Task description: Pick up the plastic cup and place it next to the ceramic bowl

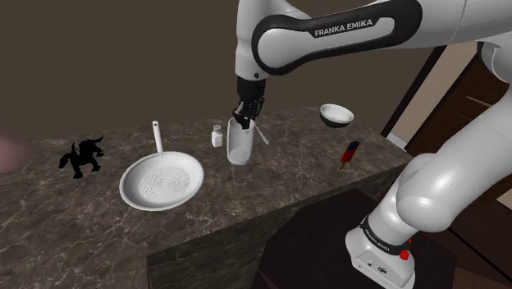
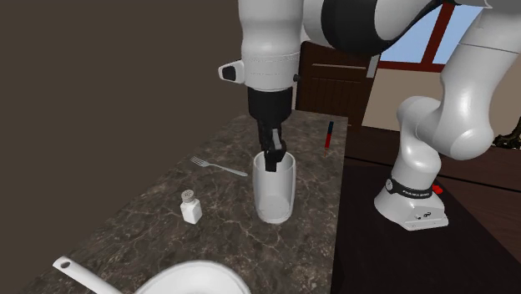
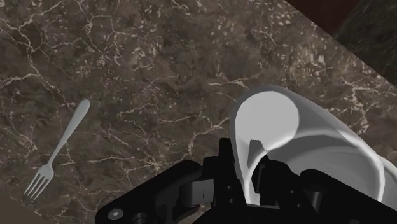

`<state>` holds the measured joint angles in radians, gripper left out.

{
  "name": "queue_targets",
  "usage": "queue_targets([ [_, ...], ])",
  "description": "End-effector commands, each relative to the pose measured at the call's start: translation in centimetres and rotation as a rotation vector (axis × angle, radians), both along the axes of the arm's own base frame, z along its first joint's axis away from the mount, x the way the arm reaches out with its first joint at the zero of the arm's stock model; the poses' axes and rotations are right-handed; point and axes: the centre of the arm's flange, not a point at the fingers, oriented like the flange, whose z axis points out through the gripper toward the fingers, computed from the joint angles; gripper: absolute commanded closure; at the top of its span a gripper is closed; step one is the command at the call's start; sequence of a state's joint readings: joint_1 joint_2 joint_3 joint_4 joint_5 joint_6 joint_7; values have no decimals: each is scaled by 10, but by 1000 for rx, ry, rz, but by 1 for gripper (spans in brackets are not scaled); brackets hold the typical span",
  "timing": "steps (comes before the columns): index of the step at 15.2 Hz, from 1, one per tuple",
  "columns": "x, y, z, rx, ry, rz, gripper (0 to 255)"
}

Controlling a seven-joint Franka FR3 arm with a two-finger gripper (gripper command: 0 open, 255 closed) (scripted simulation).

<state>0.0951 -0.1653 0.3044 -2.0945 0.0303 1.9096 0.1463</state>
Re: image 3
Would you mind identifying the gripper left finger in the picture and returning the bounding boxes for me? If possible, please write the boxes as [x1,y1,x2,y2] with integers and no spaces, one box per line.
[95,137,249,224]

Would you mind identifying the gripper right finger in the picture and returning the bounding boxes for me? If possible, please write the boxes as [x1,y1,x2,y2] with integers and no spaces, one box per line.
[251,153,397,224]

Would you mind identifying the silver fork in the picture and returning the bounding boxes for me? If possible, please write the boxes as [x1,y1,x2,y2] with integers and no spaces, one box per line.
[24,99,91,201]

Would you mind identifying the white cup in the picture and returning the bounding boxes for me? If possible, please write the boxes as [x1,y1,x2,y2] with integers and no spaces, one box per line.
[230,84,397,212]

